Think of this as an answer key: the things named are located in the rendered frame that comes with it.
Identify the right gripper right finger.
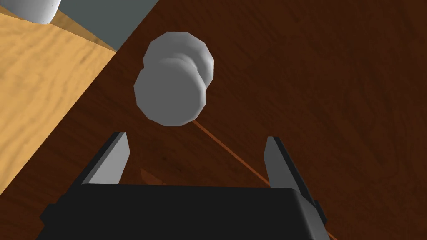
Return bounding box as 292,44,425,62
263,135,317,207

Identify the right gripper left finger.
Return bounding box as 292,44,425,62
75,131,131,187

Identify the dark brown wooden door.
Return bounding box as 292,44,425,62
0,0,427,240

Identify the grey round door knob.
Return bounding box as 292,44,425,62
0,0,62,25
133,31,215,127

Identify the light wooden door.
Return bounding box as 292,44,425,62
0,6,117,196

